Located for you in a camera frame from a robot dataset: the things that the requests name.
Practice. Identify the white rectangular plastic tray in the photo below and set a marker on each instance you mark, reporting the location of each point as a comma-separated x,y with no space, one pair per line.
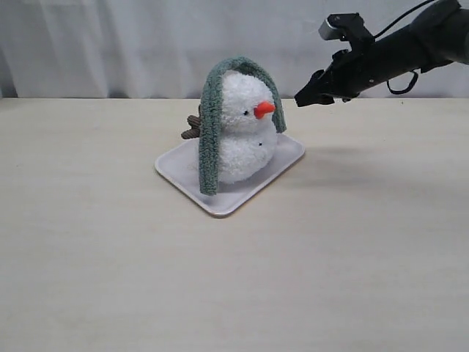
178,167

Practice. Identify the white plush snowman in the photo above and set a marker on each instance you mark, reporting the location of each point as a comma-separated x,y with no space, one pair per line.
248,134

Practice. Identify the green knitted scarf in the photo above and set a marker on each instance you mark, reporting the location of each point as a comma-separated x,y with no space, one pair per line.
210,116

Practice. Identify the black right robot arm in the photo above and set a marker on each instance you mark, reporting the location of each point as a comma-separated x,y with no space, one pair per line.
437,37

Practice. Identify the white curtain backdrop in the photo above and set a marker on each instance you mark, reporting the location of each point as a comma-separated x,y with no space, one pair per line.
164,49

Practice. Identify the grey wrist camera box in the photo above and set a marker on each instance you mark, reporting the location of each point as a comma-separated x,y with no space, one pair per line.
344,27

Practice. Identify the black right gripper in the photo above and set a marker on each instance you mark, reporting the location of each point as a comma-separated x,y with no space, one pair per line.
347,76

